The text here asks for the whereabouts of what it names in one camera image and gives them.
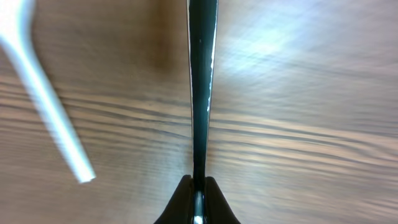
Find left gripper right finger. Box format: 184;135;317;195
205;177;240;224

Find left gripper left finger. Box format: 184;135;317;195
154;175;193;224

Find black-handled metal fork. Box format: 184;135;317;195
187;0;219;224

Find white plastic fork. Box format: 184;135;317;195
1;0;96;184

